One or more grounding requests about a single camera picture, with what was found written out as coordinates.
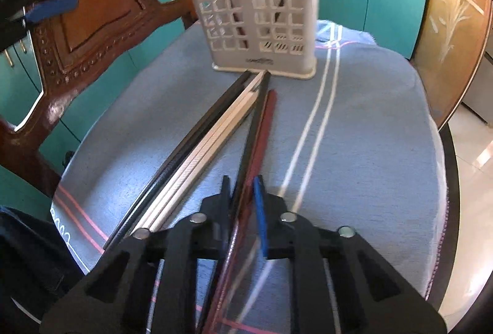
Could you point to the round dark table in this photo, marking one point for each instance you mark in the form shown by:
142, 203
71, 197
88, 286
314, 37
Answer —
452, 203

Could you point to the carved wooden chair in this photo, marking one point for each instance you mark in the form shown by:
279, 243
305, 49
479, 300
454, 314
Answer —
88, 10

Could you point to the beige ridged chopstick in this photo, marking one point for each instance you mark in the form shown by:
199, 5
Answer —
217, 134

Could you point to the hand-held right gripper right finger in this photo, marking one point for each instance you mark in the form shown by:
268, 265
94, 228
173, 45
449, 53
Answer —
260, 211

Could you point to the white appliance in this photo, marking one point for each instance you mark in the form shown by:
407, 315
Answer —
479, 95

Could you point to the wooden door with etched glass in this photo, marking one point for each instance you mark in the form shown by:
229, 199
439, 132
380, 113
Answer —
450, 30

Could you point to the grey-blue striped towel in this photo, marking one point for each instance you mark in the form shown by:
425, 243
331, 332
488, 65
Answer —
366, 145

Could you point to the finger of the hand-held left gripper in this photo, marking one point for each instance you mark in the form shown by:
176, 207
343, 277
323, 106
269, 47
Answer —
54, 7

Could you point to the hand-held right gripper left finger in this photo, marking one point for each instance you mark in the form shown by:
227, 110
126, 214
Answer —
218, 212

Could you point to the wooden chopstick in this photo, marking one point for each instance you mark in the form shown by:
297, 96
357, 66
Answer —
225, 134
234, 134

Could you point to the white plastic utensil holder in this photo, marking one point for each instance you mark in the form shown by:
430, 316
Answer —
246, 57

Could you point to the person's dark clothing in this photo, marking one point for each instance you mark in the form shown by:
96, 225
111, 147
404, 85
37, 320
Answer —
27, 261

